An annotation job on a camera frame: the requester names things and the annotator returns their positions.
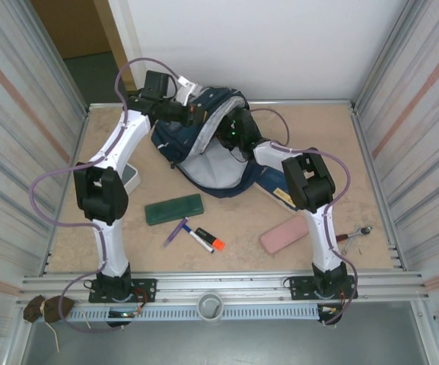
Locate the aluminium frame rail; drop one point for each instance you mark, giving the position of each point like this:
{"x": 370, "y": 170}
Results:
{"x": 223, "y": 279}

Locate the silver ratchet wrench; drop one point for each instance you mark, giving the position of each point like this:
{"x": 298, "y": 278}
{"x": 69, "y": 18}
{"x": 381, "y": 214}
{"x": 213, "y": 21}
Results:
{"x": 358, "y": 235}

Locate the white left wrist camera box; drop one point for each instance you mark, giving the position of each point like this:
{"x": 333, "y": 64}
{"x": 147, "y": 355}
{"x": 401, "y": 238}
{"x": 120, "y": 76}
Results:
{"x": 186, "y": 89}

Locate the green pencil case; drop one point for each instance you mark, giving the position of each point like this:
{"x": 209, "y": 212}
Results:
{"x": 174, "y": 209}

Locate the pink pencil case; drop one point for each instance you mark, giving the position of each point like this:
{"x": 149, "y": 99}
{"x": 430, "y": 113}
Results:
{"x": 284, "y": 233}

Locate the black and orange highlighter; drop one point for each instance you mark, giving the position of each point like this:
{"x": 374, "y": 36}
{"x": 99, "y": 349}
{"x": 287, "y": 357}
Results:
{"x": 213, "y": 239}

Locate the navy blue backpack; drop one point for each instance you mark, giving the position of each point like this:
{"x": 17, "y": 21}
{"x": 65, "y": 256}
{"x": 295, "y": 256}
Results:
{"x": 219, "y": 178}

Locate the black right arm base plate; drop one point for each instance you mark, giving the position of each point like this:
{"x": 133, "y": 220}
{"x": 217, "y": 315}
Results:
{"x": 299, "y": 287}

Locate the brown wooden door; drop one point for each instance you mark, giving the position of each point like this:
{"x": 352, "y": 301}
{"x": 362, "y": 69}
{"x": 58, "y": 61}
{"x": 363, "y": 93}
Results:
{"x": 70, "y": 26}

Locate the white and grey box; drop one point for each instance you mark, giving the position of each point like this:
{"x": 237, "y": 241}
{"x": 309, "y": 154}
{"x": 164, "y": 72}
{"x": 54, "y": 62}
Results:
{"x": 132, "y": 178}

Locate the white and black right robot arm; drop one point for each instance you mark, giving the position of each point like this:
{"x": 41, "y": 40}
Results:
{"x": 310, "y": 186}

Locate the purple pen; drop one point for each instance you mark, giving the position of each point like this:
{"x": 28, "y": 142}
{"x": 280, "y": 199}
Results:
{"x": 176, "y": 231}

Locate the navy book with yellow label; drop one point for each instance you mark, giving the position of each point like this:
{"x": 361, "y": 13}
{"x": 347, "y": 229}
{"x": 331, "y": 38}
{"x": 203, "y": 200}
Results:
{"x": 276, "y": 186}

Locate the brown cloth bundle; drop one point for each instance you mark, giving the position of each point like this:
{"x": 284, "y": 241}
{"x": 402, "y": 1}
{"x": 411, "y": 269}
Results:
{"x": 51, "y": 307}

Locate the grey plastic cup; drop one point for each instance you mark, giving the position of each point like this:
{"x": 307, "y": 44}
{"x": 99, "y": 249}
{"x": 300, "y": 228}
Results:
{"x": 209, "y": 306}

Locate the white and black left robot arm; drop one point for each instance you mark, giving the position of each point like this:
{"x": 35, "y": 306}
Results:
{"x": 107, "y": 197}

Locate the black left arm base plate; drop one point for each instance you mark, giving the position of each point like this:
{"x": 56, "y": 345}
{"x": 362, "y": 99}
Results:
{"x": 145, "y": 289}

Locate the white marker with blue cap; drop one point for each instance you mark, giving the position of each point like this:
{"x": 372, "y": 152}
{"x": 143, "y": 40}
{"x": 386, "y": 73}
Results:
{"x": 202, "y": 243}

